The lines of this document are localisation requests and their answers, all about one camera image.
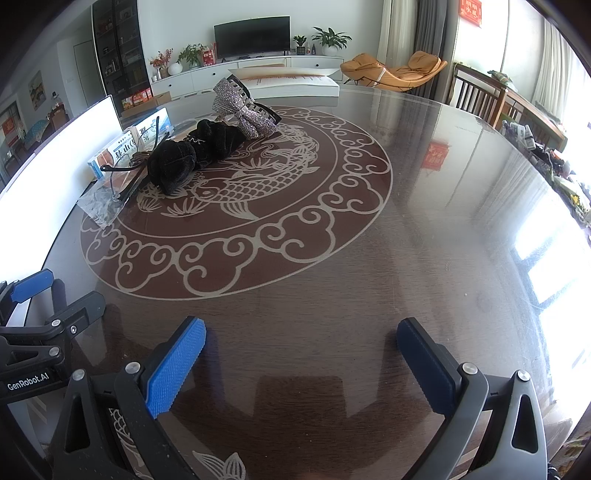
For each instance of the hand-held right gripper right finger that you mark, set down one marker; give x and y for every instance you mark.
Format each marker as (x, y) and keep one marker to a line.
(425, 369)

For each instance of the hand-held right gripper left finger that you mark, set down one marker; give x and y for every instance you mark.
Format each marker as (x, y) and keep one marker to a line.
(178, 364)

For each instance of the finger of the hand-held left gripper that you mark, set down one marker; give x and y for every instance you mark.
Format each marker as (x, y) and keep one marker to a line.
(30, 286)
(81, 309)

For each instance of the clear plastic bag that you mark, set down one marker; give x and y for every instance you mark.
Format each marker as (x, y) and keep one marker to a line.
(99, 205)

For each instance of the black framed glasses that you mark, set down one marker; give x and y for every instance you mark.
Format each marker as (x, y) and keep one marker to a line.
(131, 182)

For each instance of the white storage box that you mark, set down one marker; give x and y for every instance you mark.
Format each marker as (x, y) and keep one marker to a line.
(60, 152)

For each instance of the black plush scrunchie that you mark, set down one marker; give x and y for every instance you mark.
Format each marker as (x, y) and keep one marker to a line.
(173, 161)
(219, 138)

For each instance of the rhinestone hair claw clip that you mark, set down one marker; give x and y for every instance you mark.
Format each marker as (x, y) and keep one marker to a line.
(235, 104)

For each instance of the table with blue cloth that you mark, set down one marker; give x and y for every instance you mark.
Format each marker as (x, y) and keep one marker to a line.
(34, 131)

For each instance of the blue white medicine box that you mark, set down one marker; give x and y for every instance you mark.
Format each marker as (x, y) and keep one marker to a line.
(159, 121)
(115, 154)

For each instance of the brown cardboard box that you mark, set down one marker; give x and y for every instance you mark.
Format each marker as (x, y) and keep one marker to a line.
(161, 98)

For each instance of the pile of assorted clutter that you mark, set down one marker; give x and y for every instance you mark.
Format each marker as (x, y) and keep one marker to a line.
(554, 161)

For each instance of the dark glass display cabinet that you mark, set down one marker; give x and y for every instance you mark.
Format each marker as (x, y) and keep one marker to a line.
(120, 55)

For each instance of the white tv cabinet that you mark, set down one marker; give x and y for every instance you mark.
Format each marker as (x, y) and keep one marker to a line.
(194, 78)

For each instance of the white round vase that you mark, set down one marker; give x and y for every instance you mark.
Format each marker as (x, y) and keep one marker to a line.
(175, 69)

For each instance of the red flower arrangement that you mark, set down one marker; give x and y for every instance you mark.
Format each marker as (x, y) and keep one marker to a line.
(160, 60)

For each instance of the bushy green potted plant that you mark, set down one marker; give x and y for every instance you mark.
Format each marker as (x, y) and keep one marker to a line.
(190, 55)

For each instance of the wooden slatted chair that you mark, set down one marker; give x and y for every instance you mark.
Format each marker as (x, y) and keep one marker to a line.
(475, 94)

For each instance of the red gift box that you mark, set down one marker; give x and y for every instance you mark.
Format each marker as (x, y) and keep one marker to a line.
(208, 56)

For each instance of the orange rocking chair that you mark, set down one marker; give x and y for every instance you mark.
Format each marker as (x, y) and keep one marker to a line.
(369, 67)

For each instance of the black television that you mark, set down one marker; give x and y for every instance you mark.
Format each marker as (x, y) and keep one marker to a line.
(251, 36)

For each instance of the white curtain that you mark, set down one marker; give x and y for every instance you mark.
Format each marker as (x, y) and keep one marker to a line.
(392, 41)

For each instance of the sheer window curtain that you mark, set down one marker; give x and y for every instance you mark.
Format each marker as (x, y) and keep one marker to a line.
(558, 64)

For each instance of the grey curtain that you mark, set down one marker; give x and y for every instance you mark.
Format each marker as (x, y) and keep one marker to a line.
(431, 27)

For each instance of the small potted plant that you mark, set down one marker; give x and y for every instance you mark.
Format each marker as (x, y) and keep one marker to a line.
(300, 45)

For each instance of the large green potted plant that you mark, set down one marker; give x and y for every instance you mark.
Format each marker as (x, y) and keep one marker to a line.
(330, 39)

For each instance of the framed wall picture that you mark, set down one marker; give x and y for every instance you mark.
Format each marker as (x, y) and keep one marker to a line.
(37, 90)

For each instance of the red wall decoration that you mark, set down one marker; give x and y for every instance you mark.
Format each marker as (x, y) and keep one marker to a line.
(471, 10)

